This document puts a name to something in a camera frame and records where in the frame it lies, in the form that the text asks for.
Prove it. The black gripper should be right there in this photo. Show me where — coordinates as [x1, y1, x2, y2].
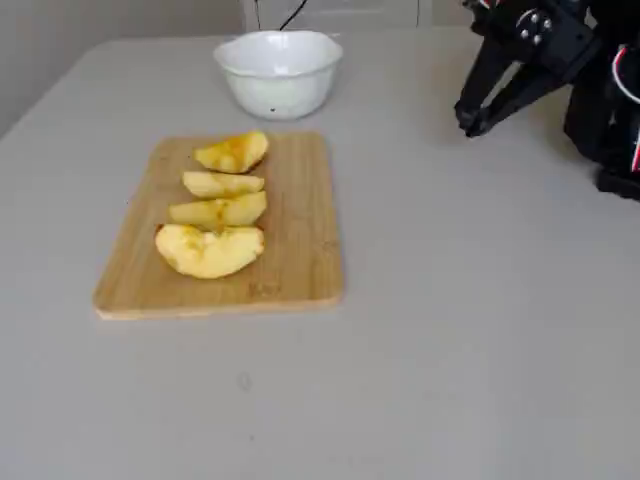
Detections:
[453, 8, 601, 138]

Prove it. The white ceramic bowl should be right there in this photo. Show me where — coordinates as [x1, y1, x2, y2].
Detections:
[213, 29, 345, 122]

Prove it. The large yellow apple slice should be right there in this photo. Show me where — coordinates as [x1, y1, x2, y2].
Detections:
[154, 222, 266, 280]

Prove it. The wooden cutting board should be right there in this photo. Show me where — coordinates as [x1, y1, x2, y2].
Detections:
[92, 130, 345, 322]

